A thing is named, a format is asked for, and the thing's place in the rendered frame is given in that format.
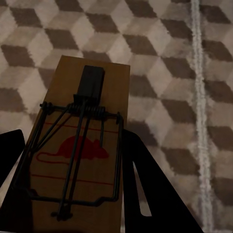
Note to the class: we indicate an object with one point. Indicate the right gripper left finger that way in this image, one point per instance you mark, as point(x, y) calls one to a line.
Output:
point(12, 145)

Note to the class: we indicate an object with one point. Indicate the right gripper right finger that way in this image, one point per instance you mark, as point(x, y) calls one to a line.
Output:
point(169, 213)

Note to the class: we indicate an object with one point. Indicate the mousetrap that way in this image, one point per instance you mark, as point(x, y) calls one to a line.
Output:
point(70, 178)

